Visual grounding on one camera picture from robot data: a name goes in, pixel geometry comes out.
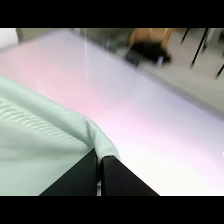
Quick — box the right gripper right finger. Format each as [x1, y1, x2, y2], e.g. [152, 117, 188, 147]
[100, 155, 160, 197]

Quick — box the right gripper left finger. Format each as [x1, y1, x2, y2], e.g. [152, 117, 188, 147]
[39, 148, 99, 197]

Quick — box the pale green shirt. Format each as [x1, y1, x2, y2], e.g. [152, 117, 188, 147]
[0, 75, 121, 197]

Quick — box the wooden chair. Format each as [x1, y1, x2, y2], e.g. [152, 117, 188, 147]
[128, 28, 177, 48]

